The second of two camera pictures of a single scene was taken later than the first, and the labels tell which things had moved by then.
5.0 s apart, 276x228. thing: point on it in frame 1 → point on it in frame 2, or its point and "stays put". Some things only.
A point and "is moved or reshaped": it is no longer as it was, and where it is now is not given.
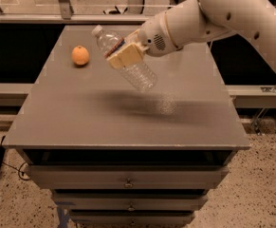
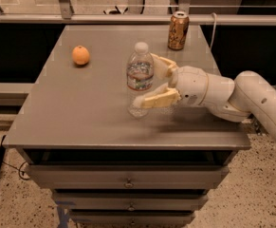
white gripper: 156,37 → 191,85
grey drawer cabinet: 115,157 stays put
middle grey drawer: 131,201 stays put
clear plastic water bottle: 140,73 is moved or reshaped
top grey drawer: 128,177 stays put
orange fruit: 80,55 stays put
